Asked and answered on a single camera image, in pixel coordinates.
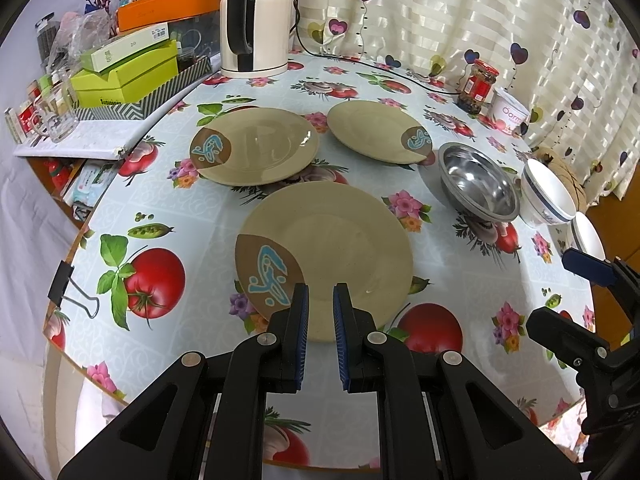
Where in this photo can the orange box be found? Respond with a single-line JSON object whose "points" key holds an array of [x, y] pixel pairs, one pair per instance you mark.
{"points": [[142, 13]]}

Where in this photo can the heart pattern curtain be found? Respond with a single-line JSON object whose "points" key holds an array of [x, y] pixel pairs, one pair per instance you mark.
{"points": [[573, 64]]}

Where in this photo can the lime green box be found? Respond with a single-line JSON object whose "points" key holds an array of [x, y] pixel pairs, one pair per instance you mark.
{"points": [[128, 81]]}

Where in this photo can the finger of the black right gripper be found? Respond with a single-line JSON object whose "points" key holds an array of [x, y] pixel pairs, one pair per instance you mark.
{"points": [[572, 344], [597, 271]]}

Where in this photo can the black binder clip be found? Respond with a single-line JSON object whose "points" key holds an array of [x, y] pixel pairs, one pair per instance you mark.
{"points": [[57, 294]]}

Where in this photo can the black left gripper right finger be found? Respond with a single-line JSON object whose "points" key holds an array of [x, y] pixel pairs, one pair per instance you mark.
{"points": [[372, 361]]}

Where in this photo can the white bowl blue stripe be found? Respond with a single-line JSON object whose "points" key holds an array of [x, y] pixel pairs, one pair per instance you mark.
{"points": [[545, 200]]}

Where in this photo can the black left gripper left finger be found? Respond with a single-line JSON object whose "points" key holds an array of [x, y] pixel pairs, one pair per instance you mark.
{"points": [[271, 362]]}

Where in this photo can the beige plate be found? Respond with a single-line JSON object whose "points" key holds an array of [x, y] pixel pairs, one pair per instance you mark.
{"points": [[254, 146], [380, 132], [323, 233]]}

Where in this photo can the white green flat box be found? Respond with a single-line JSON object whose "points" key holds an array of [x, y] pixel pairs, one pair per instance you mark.
{"points": [[122, 47]]}

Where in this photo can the white electric kettle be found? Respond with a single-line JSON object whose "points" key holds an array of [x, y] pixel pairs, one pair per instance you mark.
{"points": [[254, 37]]}

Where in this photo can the floral vinyl tablecloth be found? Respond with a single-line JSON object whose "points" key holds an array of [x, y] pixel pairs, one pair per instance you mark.
{"points": [[154, 276]]}

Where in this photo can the tan knitted cloth bundle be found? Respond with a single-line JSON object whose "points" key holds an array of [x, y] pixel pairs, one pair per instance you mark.
{"points": [[566, 175]]}

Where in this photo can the white side shelf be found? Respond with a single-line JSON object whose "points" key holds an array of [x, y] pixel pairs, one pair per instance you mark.
{"points": [[110, 139]]}

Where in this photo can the red lid sauce jar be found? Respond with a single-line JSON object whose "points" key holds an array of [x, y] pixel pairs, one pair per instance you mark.
{"points": [[476, 88]]}

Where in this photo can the glass mug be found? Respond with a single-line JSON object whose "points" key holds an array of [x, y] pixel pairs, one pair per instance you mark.
{"points": [[54, 116]]}

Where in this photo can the stainless steel bowl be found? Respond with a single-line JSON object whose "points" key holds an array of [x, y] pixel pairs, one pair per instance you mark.
{"points": [[472, 183]]}

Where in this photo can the chevron pattern tray box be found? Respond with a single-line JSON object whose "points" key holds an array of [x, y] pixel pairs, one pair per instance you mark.
{"points": [[151, 102]]}

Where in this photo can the white yogurt tub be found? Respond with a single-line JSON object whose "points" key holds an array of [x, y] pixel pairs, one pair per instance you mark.
{"points": [[505, 112]]}

